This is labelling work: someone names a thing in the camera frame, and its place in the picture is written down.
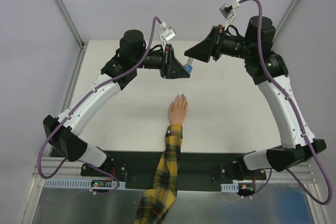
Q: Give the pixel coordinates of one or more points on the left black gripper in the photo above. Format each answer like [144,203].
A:
[166,61]

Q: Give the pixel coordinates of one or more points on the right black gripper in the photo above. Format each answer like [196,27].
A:
[215,43]

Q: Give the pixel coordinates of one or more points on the blue nail polish bottle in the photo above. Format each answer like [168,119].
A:
[188,68]

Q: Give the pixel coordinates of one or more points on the white nail polish cap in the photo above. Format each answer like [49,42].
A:
[190,61]

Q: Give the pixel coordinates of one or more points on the yellow plaid sleeve forearm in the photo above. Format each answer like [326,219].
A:
[157,201]

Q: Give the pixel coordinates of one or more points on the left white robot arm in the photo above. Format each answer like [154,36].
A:
[64,130]

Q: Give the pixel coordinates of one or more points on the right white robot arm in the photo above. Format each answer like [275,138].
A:
[271,76]

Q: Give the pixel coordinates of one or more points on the mannequin hand with nails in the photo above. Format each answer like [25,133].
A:
[177,110]

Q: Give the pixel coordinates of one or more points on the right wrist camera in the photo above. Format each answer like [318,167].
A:
[228,11]

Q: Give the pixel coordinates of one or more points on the right aluminium frame post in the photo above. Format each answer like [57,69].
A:
[285,18]

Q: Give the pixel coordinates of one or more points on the aluminium frame post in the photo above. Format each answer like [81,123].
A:
[285,18]
[69,22]

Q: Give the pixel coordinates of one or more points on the left aluminium frame post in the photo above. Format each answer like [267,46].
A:
[69,22]

